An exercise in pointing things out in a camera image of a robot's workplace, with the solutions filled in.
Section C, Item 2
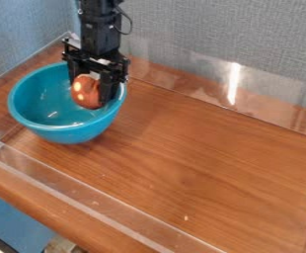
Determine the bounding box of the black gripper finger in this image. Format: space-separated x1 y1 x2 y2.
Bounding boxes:
99 70 120 105
67 60 89 83

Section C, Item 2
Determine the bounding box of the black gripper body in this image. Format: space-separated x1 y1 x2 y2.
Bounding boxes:
61 37 131 82

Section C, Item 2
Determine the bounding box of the brown toy mushroom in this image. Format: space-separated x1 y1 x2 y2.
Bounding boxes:
71 74 101 110

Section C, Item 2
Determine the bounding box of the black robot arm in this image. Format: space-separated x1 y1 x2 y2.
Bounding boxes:
61 0 133 110

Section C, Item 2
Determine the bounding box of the blue bowl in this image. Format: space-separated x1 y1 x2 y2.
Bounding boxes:
7 61 127 144

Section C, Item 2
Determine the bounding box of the clear acrylic barrier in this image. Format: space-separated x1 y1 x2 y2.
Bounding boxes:
0 44 306 253

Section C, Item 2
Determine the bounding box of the black cable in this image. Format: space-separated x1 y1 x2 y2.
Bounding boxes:
112 0 135 36

